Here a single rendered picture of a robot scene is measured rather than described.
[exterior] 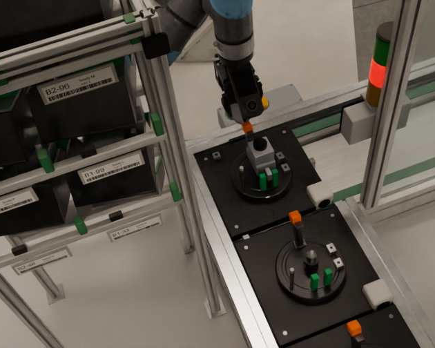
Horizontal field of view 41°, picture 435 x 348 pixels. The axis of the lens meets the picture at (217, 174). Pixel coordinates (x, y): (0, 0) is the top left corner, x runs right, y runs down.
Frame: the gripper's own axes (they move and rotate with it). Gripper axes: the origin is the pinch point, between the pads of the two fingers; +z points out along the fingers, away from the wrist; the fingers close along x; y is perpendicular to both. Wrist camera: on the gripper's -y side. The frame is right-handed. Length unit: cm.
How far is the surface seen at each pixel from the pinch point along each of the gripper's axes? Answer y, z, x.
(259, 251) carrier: -26.8, 9.0, 7.8
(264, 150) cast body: -11.1, -2.5, -0.2
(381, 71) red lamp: -22.8, -28.9, -17.1
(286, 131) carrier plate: 0.6, 9.0, -10.5
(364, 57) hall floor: 101, 106, -98
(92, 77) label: -31, -54, 28
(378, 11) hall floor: 128, 106, -120
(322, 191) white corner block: -19.7, 7.0, -10.1
